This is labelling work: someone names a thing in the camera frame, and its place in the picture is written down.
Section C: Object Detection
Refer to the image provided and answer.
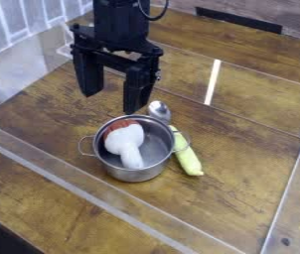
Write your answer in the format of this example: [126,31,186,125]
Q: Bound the black cable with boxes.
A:
[137,0,171,22]

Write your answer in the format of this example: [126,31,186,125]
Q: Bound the clear acrylic triangle bracket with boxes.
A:
[56,24,75,59]

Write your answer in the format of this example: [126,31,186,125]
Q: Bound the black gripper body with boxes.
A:
[71,24,163,77]

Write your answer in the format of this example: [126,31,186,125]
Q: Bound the small steel pot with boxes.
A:
[76,114,190,183]

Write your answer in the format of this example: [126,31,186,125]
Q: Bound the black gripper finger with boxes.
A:
[123,65,155,114]
[74,53,103,97]

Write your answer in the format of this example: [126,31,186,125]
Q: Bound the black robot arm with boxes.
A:
[70,0,166,114]

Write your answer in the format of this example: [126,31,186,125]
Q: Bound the plush mushroom toy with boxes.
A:
[103,119,145,170]

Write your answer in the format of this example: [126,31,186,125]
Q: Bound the black wall strip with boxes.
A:
[195,7,283,34]

